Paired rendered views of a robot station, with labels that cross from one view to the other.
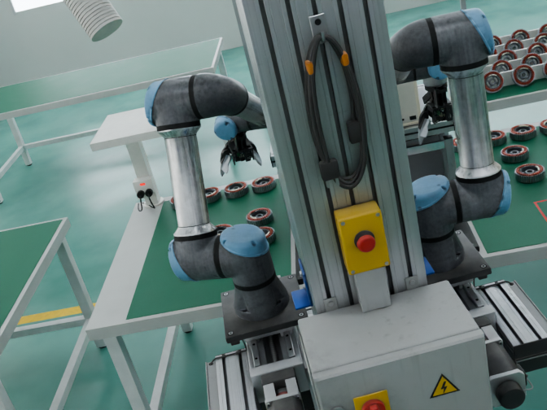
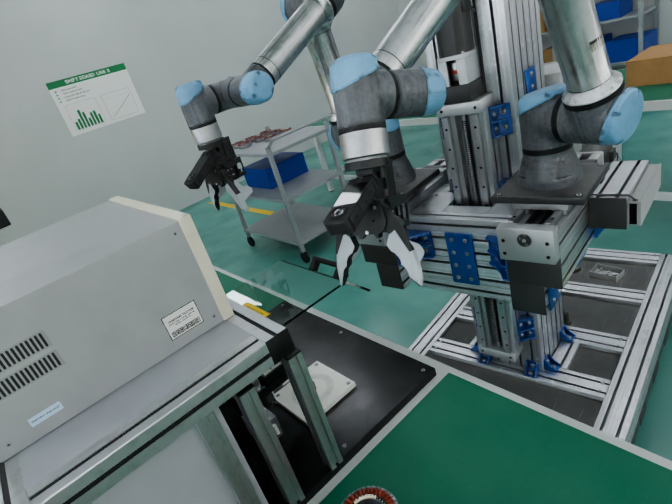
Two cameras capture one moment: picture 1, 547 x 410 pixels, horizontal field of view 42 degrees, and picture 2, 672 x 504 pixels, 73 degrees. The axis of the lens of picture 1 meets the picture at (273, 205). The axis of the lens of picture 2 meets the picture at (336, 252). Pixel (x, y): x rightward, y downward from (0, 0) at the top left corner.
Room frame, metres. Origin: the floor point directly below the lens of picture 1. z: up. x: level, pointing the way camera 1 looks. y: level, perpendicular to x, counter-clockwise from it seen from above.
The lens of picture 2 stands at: (2.80, 0.53, 1.51)
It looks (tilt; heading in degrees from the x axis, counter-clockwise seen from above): 25 degrees down; 229
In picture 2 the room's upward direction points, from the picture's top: 17 degrees counter-clockwise
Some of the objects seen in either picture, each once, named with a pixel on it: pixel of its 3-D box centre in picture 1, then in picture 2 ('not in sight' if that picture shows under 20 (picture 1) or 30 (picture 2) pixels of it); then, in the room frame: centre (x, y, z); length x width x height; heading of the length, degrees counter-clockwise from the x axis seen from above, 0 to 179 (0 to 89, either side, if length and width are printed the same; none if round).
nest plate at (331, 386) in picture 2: not in sight; (313, 391); (2.34, -0.24, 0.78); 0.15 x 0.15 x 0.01; 83
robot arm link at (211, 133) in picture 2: (435, 76); (206, 134); (2.14, -0.59, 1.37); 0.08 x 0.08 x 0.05
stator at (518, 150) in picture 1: (514, 154); not in sight; (2.67, -1.03, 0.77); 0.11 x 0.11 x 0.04
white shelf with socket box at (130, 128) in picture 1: (155, 167); not in sight; (3.01, 0.47, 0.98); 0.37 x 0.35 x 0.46; 83
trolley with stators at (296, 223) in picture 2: not in sight; (286, 186); (0.50, -2.47, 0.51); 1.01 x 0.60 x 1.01; 83
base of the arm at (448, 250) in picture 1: (434, 242); (390, 167); (1.66, -0.40, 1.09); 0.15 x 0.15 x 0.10
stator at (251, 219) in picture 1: (259, 217); not in sight; (2.69, 0.07, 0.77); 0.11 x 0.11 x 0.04
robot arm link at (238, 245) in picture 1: (245, 253); (547, 115); (1.65, 0.10, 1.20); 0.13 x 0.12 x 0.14; 72
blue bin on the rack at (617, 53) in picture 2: not in sight; (631, 46); (-4.06, -0.95, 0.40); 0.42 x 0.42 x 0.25; 82
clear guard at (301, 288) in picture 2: not in sight; (277, 305); (2.35, -0.23, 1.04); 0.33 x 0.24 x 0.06; 173
